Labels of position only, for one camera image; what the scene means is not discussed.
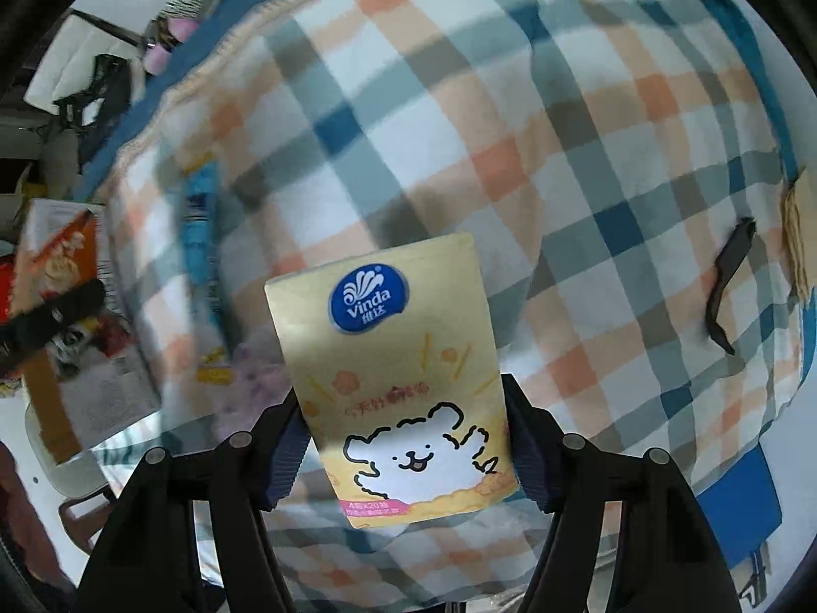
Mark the blue long snack tube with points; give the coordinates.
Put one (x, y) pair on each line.
(202, 266)

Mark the black plastic bag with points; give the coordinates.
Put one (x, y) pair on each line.
(111, 78)

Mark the pink suitcase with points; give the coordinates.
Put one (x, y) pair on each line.
(162, 37)

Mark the white leather chair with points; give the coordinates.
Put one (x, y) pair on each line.
(68, 63)

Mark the mauve cloth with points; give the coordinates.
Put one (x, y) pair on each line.
(260, 379)

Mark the yellow Vinda tissue pack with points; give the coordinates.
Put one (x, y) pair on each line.
(393, 361)

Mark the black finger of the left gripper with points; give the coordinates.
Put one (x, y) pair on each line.
(24, 335)

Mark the orange panda snack packet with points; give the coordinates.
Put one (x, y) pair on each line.
(58, 251)

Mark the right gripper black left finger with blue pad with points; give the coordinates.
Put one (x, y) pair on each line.
(146, 558)

